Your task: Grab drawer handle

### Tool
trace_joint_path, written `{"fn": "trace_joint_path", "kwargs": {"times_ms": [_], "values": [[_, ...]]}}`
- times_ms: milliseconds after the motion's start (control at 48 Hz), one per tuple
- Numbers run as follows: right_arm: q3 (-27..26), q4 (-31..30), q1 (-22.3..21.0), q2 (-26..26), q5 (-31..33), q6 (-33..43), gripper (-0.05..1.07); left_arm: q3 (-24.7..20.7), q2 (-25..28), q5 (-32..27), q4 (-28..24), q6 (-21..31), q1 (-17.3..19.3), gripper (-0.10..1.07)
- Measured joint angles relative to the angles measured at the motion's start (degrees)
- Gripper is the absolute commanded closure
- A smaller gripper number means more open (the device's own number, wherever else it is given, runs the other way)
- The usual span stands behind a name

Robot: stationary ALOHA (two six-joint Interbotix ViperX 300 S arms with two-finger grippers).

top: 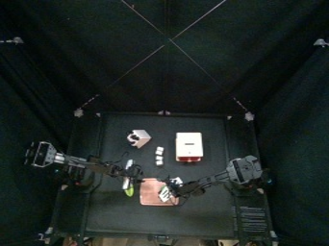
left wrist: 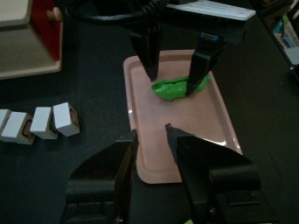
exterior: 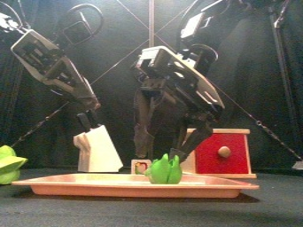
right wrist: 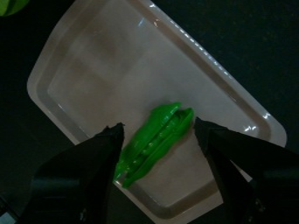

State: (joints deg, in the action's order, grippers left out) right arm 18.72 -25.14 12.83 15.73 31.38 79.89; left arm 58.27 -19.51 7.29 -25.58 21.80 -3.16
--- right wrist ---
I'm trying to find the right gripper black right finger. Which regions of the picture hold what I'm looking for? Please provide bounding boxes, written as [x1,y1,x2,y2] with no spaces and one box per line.
[192,116,299,224]

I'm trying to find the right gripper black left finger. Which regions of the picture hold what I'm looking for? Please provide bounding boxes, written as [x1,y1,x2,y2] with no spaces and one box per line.
[16,122,126,224]

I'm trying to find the green toy pea pod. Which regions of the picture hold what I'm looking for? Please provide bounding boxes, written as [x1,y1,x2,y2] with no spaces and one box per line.
[113,101,194,189]

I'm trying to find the beige rectangular plastic tray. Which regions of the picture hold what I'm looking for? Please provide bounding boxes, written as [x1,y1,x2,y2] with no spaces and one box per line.
[25,0,288,224]

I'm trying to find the light green toy leaf vegetable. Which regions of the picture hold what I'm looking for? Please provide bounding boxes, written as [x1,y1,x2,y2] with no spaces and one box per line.
[0,0,32,18]

